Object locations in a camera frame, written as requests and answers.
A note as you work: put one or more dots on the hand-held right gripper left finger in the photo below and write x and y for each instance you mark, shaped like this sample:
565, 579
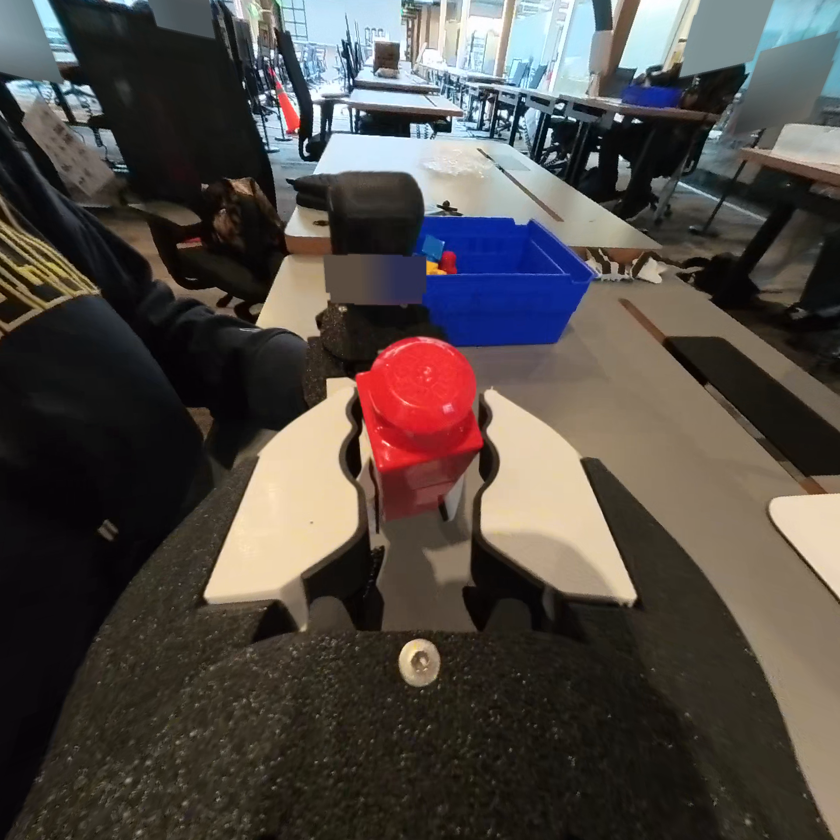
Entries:
289, 499

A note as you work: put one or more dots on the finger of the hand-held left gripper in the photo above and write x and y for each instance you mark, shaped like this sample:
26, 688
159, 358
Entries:
454, 502
374, 505

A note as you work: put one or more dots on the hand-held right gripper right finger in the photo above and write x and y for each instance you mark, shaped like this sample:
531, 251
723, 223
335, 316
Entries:
544, 499

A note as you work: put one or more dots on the red mega block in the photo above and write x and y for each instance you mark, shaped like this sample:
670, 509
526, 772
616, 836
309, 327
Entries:
449, 262
413, 394

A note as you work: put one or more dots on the blue plastic bin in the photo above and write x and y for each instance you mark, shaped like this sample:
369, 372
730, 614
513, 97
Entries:
512, 308
649, 97

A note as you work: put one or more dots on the person's left forearm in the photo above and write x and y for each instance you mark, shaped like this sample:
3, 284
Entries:
216, 354

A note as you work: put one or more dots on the blue mega block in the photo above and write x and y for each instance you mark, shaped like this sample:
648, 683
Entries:
432, 248

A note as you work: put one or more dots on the dark cloth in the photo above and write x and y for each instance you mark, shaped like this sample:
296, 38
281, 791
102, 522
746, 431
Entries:
308, 191

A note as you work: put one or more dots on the small black clip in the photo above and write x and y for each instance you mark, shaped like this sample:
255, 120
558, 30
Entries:
449, 208

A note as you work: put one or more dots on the clear plastic wrap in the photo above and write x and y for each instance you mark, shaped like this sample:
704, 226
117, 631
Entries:
456, 163

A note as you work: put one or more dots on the wooden office table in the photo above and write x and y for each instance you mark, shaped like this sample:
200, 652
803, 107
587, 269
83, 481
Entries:
400, 105

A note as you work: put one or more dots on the dark patterned bag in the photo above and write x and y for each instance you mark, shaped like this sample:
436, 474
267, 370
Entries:
243, 216

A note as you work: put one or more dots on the orange traffic cone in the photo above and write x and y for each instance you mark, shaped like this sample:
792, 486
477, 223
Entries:
287, 108

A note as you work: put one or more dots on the black office chair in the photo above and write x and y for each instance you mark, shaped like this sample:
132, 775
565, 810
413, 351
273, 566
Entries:
298, 85
210, 275

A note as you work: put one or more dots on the black room divider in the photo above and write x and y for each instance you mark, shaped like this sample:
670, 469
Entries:
170, 98

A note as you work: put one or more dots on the person's dark sweatshirt torso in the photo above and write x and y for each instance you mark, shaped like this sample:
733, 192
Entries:
59, 459

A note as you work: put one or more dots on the striped crumpled paper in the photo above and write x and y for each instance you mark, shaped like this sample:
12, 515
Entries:
623, 266

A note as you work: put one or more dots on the white instruction sheet stand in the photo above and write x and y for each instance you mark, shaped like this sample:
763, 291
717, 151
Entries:
814, 531

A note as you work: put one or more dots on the long wooden table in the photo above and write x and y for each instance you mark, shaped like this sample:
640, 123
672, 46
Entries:
643, 115

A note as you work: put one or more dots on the white printed board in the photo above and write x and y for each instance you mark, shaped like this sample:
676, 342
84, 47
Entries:
69, 151

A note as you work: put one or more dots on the wooden desk with black legs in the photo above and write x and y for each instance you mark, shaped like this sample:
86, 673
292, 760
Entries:
794, 167

